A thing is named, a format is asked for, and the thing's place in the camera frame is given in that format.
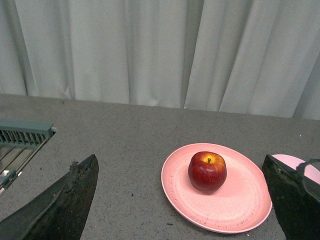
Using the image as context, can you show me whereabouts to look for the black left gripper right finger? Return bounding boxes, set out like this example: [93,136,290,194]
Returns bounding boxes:
[262,154,320,240]

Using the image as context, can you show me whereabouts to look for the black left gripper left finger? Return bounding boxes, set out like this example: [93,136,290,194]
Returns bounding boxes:
[0,154,99,240]

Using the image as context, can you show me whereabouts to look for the red apple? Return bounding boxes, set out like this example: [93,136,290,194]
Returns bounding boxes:
[188,151,227,193]

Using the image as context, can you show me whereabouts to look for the light pink bowl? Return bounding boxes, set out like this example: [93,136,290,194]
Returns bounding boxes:
[272,154,320,184]

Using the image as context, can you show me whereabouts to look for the pink round plate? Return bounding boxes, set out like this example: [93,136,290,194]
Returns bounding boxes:
[161,143,272,234]

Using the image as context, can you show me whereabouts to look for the grey-green dish rack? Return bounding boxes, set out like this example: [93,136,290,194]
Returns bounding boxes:
[0,118,56,195]

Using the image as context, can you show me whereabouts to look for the white pleated curtain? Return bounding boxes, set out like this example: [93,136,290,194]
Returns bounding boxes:
[0,0,320,120]

